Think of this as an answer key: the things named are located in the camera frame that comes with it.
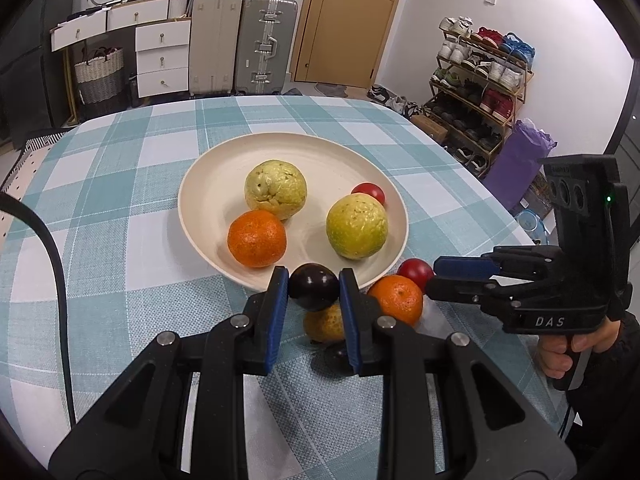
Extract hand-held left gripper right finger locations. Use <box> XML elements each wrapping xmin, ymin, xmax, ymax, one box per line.
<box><xmin>339</xmin><ymin>267</ymin><xmax>578</xmax><ymax>480</ymax></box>

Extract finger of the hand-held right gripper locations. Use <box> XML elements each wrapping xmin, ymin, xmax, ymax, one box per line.
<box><xmin>426</xmin><ymin>277</ymin><xmax>561</xmax><ymax>318</ymax></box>
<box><xmin>434</xmin><ymin>246</ymin><xmax>566</xmax><ymax>281</ymax></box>

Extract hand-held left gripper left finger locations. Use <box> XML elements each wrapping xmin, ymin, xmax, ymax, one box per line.
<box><xmin>48</xmin><ymin>266</ymin><xmax>291</xmax><ymax>480</ymax></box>

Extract red cherry tomato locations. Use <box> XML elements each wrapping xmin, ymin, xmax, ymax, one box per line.
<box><xmin>396</xmin><ymin>258</ymin><xmax>435</xmax><ymax>293</ymax></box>
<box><xmin>351</xmin><ymin>182</ymin><xmax>386</xmax><ymax>206</ymax></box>

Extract dark purple plum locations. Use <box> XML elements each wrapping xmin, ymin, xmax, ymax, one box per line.
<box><xmin>288</xmin><ymin>263</ymin><xmax>341</xmax><ymax>312</ymax></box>
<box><xmin>322</xmin><ymin>342</ymin><xmax>353</xmax><ymax>376</ymax></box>

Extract cream round plate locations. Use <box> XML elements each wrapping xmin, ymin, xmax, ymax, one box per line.
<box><xmin>178</xmin><ymin>133</ymin><xmax>410</xmax><ymax>293</ymax></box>

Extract orange mandarin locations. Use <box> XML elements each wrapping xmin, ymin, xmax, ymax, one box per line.
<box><xmin>366</xmin><ymin>274</ymin><xmax>424</xmax><ymax>328</ymax></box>
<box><xmin>227</xmin><ymin>210</ymin><xmax>288</xmax><ymax>269</ymax></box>

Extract green spotted guava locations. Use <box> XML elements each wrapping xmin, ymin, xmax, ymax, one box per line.
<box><xmin>326</xmin><ymin>194</ymin><xmax>390</xmax><ymax>261</ymax></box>

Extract pale wrinkled guava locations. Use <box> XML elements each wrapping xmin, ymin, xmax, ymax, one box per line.
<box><xmin>244</xmin><ymin>159</ymin><xmax>308</xmax><ymax>221</ymax></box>

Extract person's right forearm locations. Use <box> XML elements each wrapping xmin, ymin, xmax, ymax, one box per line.
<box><xmin>565</xmin><ymin>310</ymin><xmax>640</xmax><ymax>466</ymax></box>

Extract person's right hand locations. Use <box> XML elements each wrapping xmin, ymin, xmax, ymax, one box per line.
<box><xmin>539</xmin><ymin>312</ymin><xmax>623</xmax><ymax>380</ymax></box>

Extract large brown longan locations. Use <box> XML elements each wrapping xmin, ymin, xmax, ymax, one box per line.
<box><xmin>305</xmin><ymin>304</ymin><xmax>346</xmax><ymax>345</ymax></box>

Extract clear plastic container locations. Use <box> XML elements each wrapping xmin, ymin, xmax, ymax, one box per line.
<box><xmin>514</xmin><ymin>209</ymin><xmax>551</xmax><ymax>247</ymax></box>

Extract purple bag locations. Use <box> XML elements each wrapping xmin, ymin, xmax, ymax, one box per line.
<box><xmin>482</xmin><ymin>119</ymin><xmax>558</xmax><ymax>213</ymax></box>

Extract small cardboard box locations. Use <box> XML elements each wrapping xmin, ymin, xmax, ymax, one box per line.
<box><xmin>409</xmin><ymin>114</ymin><xmax>449</xmax><ymax>143</ymax></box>

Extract teal checked tablecloth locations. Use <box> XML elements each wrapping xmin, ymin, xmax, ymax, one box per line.
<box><xmin>0</xmin><ymin>94</ymin><xmax>566</xmax><ymax>480</ymax></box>

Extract sneakers beside door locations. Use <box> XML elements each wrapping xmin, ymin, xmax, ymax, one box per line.
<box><xmin>367</xmin><ymin>85</ymin><xmax>426</xmax><ymax>118</ymax></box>

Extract wooden shoe rack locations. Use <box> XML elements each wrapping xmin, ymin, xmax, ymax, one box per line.
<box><xmin>422</xmin><ymin>16</ymin><xmax>535</xmax><ymax>178</ymax></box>

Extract rows of shoes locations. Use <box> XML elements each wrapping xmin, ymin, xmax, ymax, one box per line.
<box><xmin>425</xmin><ymin>16</ymin><xmax>535</xmax><ymax>173</ymax></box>

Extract wooden door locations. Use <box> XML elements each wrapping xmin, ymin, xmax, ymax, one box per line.
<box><xmin>289</xmin><ymin>0</ymin><xmax>411</xmax><ymax>90</ymax></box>

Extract silver suitcase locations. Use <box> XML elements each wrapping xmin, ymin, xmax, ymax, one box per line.
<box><xmin>235</xmin><ymin>0</ymin><xmax>299</xmax><ymax>96</ymax></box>

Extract beige suitcase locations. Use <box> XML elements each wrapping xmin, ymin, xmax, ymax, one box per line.
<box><xmin>189</xmin><ymin>0</ymin><xmax>244</xmax><ymax>96</ymax></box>

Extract white drawer dresser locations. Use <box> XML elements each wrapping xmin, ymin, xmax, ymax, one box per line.
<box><xmin>49</xmin><ymin>0</ymin><xmax>192</xmax><ymax>101</ymax></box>

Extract black white patterned rug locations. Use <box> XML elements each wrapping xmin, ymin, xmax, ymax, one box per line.
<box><xmin>0</xmin><ymin>130</ymin><xmax>71</xmax><ymax>196</ymax></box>

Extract woven laundry basket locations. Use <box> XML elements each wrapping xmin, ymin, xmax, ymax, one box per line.
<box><xmin>74</xmin><ymin>46</ymin><xmax>126</xmax><ymax>107</ymax></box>

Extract dark grey refrigerator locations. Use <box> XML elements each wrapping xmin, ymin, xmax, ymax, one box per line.
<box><xmin>0</xmin><ymin>0</ymin><xmax>68</xmax><ymax>136</ymax></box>

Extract black cable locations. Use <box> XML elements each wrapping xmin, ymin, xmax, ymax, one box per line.
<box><xmin>0</xmin><ymin>192</ymin><xmax>78</xmax><ymax>426</ymax></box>

